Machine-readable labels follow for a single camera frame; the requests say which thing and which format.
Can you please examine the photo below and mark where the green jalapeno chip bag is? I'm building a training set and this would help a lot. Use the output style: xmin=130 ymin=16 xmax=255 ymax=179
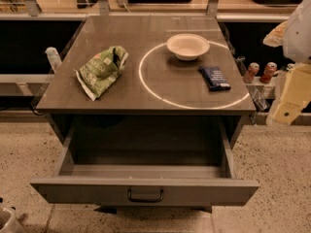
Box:
xmin=75 ymin=46 xmax=128 ymax=101

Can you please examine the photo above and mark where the white paper bowl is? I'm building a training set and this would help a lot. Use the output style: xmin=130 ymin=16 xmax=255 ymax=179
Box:
xmin=166 ymin=33 xmax=210 ymax=61

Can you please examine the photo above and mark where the grey drawer cabinet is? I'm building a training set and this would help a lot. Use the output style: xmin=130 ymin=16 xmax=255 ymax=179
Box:
xmin=38 ymin=16 xmax=255 ymax=139

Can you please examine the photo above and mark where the white bottle beside cabinet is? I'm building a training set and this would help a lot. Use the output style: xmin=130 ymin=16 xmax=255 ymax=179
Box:
xmin=45 ymin=47 xmax=62 ymax=72

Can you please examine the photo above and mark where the open grey top drawer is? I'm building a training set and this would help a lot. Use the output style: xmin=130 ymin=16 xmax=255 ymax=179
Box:
xmin=31 ymin=116 xmax=259 ymax=208

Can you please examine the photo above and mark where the red soda can left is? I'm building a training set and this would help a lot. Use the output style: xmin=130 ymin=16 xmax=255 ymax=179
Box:
xmin=243 ymin=62 xmax=259 ymax=83

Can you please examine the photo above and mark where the black drawer handle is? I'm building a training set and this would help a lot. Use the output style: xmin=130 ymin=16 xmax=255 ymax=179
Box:
xmin=127 ymin=189 xmax=164 ymax=203

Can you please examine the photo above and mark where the red soda can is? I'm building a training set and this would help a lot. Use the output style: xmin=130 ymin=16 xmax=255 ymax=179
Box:
xmin=259 ymin=62 xmax=277 ymax=83
xmin=243 ymin=62 xmax=259 ymax=83

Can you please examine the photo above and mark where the dark blue snack bar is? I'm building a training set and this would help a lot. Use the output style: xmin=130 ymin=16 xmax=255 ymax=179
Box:
xmin=198 ymin=66 xmax=231 ymax=91

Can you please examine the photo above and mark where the white bin bottom left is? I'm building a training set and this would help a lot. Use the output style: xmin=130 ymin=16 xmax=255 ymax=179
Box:
xmin=0 ymin=206 xmax=25 ymax=233

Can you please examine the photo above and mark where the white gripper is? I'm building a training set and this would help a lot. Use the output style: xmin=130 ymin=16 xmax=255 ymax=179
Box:
xmin=262 ymin=0 xmax=311 ymax=126

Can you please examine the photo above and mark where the red soda can right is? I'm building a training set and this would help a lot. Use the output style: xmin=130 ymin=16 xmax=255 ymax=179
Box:
xmin=259 ymin=62 xmax=277 ymax=83

